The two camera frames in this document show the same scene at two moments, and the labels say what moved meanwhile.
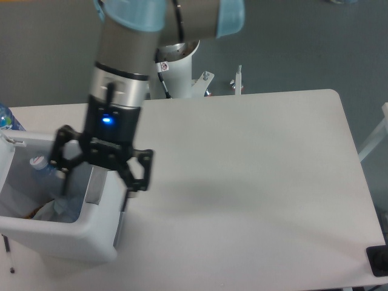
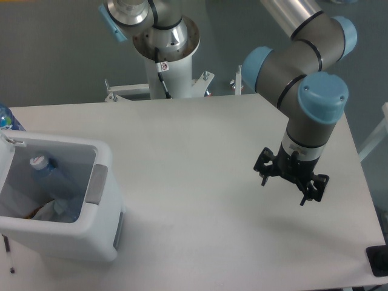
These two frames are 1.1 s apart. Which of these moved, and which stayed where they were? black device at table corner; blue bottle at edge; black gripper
Moved: black gripper
Stayed: blue bottle at edge; black device at table corner
